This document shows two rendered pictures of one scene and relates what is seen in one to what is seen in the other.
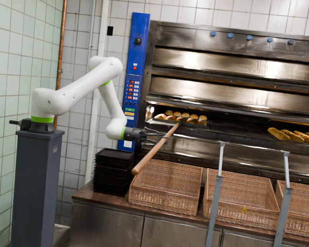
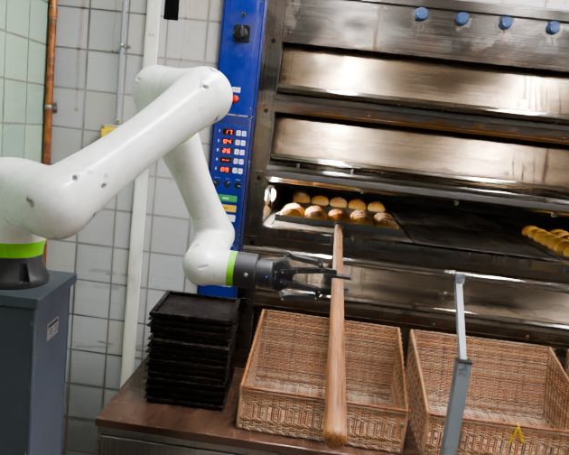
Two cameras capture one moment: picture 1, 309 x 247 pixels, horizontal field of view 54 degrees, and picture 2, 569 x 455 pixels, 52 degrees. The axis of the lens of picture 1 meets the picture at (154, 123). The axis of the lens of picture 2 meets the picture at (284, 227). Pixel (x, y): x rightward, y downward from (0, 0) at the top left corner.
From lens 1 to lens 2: 59 cm
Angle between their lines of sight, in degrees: 5
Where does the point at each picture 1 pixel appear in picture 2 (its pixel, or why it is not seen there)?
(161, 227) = not seen: outside the picture
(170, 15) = not seen: outside the picture
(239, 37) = (482, 21)
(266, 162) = (542, 311)
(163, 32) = (301, 12)
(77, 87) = (112, 154)
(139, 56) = (245, 69)
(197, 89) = (384, 148)
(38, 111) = (0, 227)
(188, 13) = not seen: outside the picture
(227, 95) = (454, 159)
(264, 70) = (540, 100)
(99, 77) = (172, 125)
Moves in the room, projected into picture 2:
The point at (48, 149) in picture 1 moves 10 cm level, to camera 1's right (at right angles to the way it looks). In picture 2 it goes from (34, 336) to (88, 340)
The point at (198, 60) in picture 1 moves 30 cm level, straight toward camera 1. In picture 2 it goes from (387, 77) to (399, 68)
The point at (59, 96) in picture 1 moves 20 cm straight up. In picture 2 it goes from (61, 183) to (67, 65)
